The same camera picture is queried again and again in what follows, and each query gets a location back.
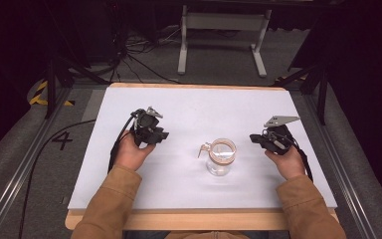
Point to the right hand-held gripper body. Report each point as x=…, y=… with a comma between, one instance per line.
x=280, y=139

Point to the clear glass jar clip lid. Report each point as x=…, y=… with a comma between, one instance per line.
x=221, y=156

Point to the aluminium floor rail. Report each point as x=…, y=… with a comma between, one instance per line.
x=16, y=176
x=344, y=166

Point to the yellow black hazard tape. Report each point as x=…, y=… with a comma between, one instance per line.
x=39, y=96

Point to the white metal stand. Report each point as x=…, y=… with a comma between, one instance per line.
x=225, y=21

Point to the white table mat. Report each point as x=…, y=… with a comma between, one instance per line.
x=192, y=109

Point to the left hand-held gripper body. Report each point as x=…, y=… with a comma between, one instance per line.
x=145, y=123

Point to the person's right hand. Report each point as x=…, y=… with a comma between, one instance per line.
x=288, y=164

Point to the person's left hand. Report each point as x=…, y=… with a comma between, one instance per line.
x=131, y=154

